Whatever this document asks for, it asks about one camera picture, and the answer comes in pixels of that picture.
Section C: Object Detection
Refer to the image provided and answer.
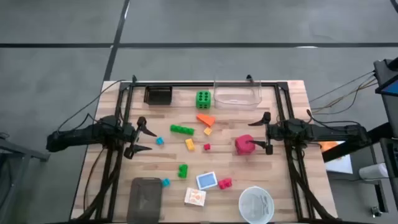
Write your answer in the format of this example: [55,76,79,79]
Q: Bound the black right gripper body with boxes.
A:
[266,120,292,146]

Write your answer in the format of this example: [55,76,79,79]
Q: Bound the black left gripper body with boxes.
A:
[121,122,143,150]

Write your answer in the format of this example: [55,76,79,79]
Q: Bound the red plush die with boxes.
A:
[234,134,256,156]

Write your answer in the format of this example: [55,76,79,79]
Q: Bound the long green toy brick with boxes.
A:
[169,124,195,136]

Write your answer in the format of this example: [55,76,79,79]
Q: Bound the red stepped toy brick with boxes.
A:
[218,177,233,190]

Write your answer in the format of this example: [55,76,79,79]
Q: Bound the orange toy brick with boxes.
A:
[196,113,216,128]

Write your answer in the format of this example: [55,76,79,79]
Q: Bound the green plush die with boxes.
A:
[195,90,212,110]

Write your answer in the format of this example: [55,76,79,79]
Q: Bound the blue card deck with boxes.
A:
[195,171,218,190]

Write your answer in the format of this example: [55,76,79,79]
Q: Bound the orange white card box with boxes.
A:
[183,187,207,207]

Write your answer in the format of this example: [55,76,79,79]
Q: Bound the small black tray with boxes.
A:
[143,85,173,106]

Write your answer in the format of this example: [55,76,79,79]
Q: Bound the clear plastic bin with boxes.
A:
[213,79,262,111]

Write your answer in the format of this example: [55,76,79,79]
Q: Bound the grey translucent bin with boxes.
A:
[126,177,164,224]

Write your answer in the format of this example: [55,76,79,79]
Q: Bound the orange object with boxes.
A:
[320,141,339,152]

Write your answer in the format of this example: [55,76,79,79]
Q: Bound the white paper sheet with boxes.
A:
[325,141,354,174]

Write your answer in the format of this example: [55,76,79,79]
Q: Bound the black beam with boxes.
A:
[322,122,393,163]

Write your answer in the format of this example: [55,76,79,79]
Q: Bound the white roll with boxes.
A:
[358,162,389,180]

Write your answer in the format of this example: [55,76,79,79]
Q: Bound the black shelf rack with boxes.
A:
[379,136,398,218]

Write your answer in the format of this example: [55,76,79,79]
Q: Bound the blue screen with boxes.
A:
[374,74,398,97]

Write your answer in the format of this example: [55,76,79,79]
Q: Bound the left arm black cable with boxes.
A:
[57,79,127,132]

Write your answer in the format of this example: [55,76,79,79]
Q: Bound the thin black cable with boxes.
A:
[309,70,377,103]

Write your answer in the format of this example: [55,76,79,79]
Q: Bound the thin tan cable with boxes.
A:
[310,76,377,114]

